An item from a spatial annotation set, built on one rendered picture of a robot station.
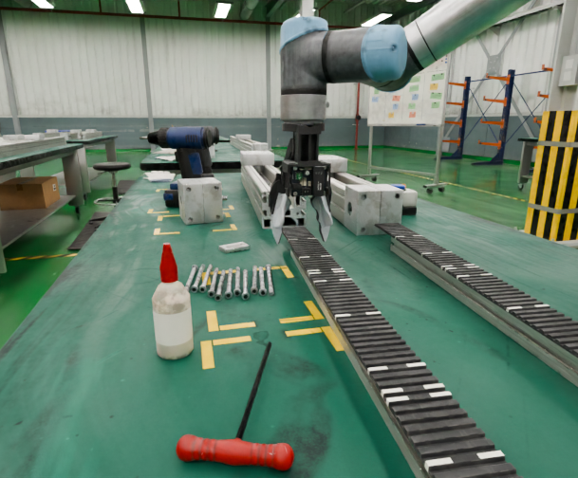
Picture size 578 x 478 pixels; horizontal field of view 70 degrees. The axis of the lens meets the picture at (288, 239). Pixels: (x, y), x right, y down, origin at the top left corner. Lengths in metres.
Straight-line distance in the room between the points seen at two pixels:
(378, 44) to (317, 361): 0.43
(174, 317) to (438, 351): 0.27
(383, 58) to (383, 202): 0.35
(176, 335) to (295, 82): 0.42
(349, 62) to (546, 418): 0.49
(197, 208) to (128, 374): 0.61
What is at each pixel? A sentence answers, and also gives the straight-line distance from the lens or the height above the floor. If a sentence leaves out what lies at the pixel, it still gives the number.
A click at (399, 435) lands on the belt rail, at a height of 0.79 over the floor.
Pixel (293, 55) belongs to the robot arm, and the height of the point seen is 1.11.
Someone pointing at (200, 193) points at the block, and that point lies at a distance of 0.99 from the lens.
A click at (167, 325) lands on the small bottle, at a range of 0.43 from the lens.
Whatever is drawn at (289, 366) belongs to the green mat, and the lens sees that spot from 0.43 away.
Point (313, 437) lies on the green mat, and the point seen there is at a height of 0.78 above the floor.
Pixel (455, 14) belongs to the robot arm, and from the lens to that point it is 0.76.
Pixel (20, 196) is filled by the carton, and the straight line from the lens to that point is 4.61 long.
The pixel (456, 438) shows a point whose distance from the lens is 0.32.
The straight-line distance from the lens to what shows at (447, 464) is 0.30.
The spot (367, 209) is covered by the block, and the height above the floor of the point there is 0.84.
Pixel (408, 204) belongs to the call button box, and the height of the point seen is 0.81.
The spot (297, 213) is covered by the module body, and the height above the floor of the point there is 0.81.
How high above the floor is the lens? 1.01
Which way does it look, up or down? 16 degrees down
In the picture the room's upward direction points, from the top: straight up
